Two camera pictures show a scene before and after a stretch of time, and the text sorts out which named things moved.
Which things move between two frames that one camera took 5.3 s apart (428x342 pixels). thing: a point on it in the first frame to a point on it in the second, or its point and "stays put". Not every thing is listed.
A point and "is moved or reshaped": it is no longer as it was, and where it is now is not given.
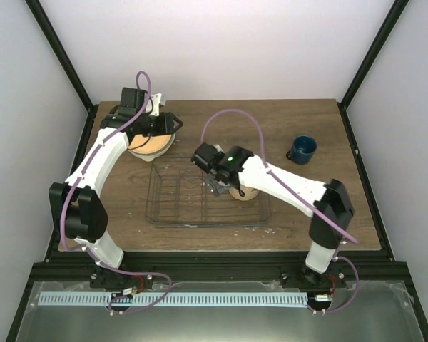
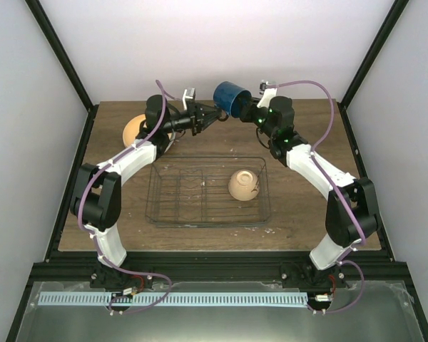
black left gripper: (165, 125) to (199, 122)
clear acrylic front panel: (369, 311) stays put
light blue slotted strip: (267, 298) stays put
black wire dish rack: (178, 197) stays put
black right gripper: (217, 188) to (245, 111)
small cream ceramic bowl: (250, 192) stays put
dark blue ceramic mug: (303, 147) is moved or reshaped
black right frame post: (396, 10) stays put
